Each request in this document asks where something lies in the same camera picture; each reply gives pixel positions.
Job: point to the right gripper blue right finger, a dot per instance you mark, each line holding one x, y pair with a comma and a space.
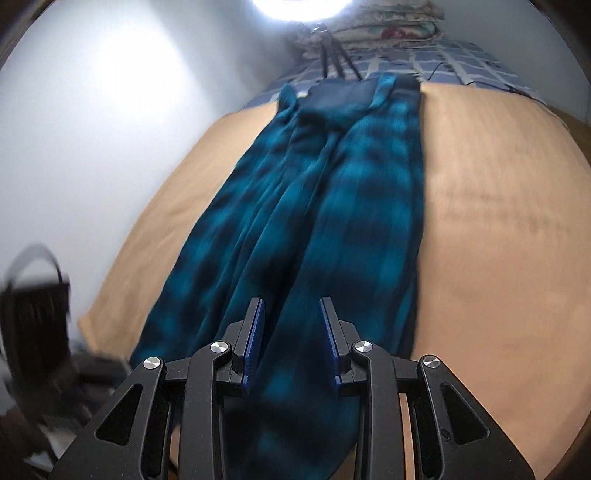
338, 344

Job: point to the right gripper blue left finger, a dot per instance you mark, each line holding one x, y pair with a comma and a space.
247, 338

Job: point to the teal plaid fleece jacket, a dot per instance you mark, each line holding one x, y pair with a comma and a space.
327, 202

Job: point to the blue checked bed sheet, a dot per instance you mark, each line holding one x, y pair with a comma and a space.
447, 62

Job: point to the black light tripod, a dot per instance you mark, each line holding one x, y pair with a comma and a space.
331, 50

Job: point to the folded floral quilt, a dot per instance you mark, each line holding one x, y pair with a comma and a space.
372, 25

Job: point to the white ring light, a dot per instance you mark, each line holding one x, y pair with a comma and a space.
301, 10

